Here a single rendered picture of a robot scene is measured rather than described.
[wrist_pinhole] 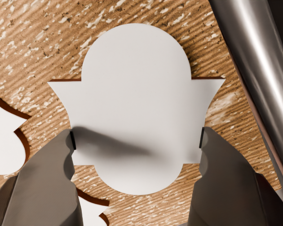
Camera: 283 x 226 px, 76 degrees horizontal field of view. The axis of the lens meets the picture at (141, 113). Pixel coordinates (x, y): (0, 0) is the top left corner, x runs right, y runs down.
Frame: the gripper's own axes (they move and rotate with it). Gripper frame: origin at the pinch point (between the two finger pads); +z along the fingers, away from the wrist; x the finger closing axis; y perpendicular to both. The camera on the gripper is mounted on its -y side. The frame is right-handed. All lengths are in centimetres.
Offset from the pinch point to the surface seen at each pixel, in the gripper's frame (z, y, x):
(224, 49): 4.9, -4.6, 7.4
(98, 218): 3.1, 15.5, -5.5
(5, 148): 4.0, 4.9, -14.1
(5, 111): 4.2, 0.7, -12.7
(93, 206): 3.3, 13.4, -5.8
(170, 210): 3.8, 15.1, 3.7
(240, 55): 7.5, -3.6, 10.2
